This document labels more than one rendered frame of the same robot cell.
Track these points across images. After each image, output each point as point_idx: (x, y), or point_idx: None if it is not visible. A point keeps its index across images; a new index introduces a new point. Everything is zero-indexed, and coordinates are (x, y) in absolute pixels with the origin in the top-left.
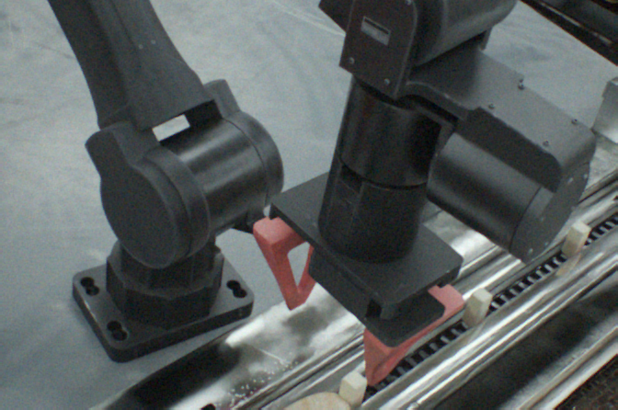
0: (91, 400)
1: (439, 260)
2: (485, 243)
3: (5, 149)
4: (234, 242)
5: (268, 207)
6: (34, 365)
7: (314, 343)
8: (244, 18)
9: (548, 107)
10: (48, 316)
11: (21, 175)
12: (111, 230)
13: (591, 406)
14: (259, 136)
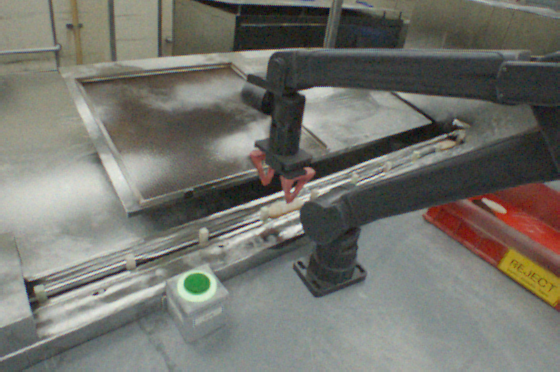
0: None
1: (262, 141)
2: (185, 258)
3: (435, 365)
4: (300, 301)
5: (283, 323)
6: (367, 251)
7: (276, 224)
8: None
9: (258, 75)
10: (370, 268)
11: (416, 344)
12: (360, 308)
13: (194, 181)
14: (315, 199)
